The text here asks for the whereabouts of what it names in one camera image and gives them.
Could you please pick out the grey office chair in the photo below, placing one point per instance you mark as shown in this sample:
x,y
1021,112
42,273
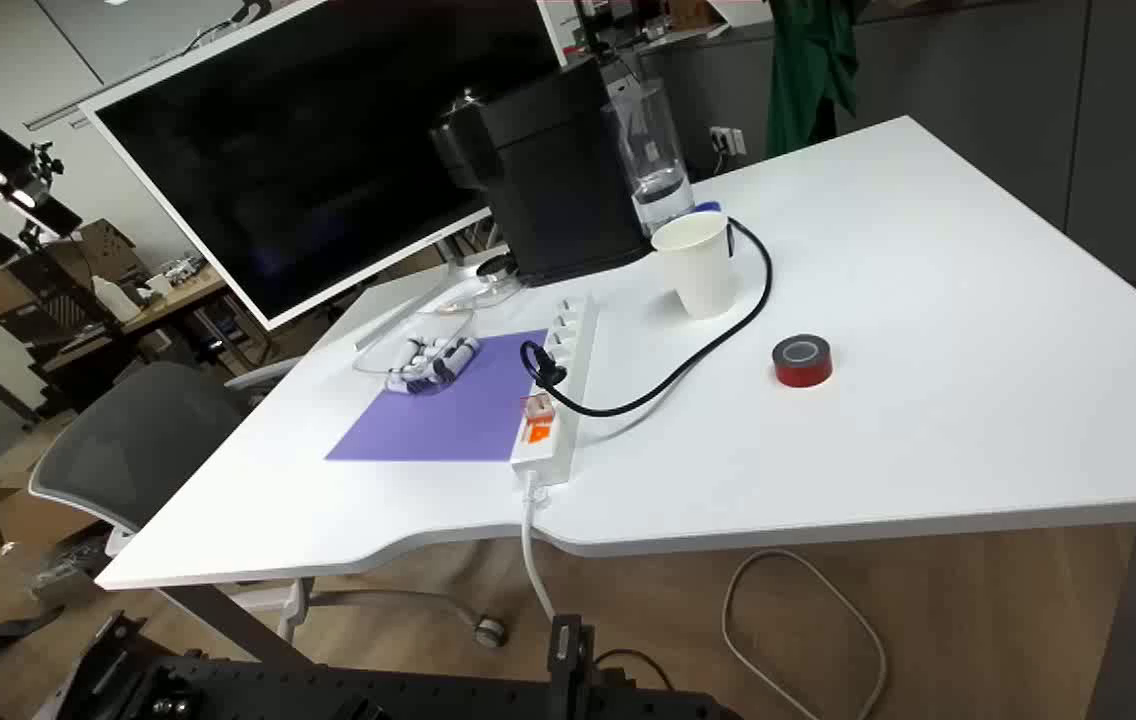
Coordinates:
x,y
133,451

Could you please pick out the black coffee machine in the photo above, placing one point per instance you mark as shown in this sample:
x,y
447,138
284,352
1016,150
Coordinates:
x,y
544,162

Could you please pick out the white paper cup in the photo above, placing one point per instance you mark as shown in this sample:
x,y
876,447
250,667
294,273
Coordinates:
x,y
699,266

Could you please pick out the large white-framed monitor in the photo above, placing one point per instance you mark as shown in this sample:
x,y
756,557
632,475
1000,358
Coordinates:
x,y
298,155

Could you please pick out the purple mat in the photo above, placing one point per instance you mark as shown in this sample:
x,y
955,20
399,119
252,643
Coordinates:
x,y
475,419

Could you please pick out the black camera rig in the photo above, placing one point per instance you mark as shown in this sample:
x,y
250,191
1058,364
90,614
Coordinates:
x,y
130,678

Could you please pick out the clear water tank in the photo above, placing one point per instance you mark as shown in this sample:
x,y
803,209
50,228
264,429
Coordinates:
x,y
650,145

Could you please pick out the white power strip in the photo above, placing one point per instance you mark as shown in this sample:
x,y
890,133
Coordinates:
x,y
551,429

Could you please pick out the small toy car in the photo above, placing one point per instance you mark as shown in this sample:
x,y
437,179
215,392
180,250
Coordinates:
x,y
430,364

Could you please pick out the green hanging cloth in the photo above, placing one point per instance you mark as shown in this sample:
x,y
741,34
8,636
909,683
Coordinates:
x,y
813,66

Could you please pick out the cluttered wooden desk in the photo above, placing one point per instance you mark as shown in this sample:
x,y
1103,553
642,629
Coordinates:
x,y
87,310

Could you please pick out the red tape roll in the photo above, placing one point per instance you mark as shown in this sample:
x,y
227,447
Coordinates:
x,y
803,362

